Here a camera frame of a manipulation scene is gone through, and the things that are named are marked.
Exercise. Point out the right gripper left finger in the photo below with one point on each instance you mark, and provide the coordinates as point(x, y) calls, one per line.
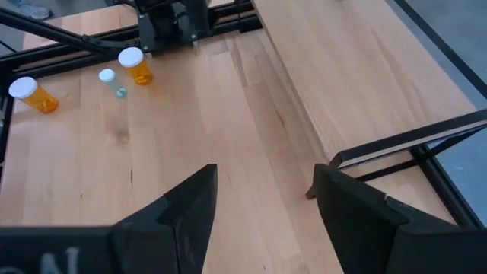
point(179, 228)

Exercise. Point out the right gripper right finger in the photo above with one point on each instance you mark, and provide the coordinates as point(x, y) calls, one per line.
point(354, 228)

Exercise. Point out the large orange medicine bottle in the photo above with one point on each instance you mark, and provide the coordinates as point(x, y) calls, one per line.
point(23, 87)
point(131, 57)

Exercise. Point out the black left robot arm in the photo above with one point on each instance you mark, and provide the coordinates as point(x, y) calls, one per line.
point(171, 23)

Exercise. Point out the teal translucent medicine bottle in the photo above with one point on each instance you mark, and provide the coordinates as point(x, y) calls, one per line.
point(107, 75)

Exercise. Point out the person's foot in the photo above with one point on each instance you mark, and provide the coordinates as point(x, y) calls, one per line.
point(34, 11)

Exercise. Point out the black aluminium frame rails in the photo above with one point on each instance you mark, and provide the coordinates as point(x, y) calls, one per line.
point(449, 190)
point(38, 26)

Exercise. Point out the wooden shelf black frame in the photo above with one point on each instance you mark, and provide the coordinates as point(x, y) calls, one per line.
point(361, 76)

